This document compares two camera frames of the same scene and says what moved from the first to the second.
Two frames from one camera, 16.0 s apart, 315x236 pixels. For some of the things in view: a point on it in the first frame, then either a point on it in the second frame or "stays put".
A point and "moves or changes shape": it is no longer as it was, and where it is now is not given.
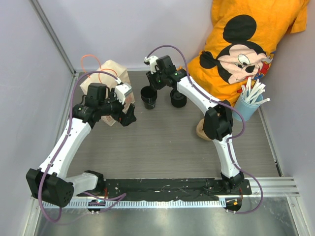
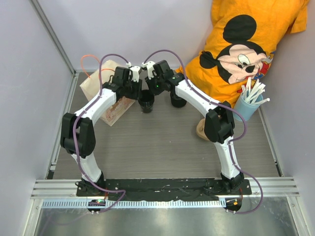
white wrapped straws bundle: x=250 y=94 stays put
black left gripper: x=126 y=119 -> x=138 y=88
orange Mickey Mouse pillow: x=242 y=36 stays put
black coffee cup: x=149 y=95 moves or changes shape
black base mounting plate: x=197 y=189 stays put
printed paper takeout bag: x=110 y=73 stays put
